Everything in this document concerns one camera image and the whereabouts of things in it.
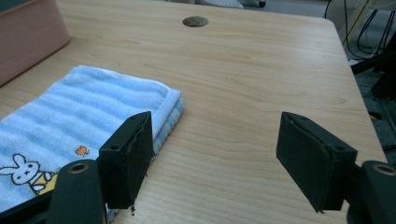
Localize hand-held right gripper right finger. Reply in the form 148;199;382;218
276;111;359;213

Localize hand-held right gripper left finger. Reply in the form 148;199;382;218
98;111;156;210

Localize blue striped towel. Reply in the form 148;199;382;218
0;64;185;222

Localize black metal stand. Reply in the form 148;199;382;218
351;31;396;150

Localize brown cardboard box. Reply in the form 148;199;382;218
0;0;72;88

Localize white object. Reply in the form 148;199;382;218
195;0;245;9

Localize black cables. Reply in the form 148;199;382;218
323;0;396;60

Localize round cable grommet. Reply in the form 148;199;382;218
182;16;209;28

